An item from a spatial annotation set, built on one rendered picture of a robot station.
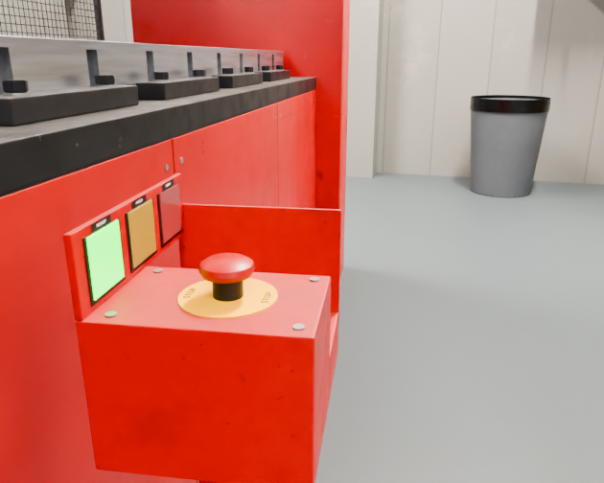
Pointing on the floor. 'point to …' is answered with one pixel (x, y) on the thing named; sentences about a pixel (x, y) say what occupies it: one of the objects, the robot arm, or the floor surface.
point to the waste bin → (505, 143)
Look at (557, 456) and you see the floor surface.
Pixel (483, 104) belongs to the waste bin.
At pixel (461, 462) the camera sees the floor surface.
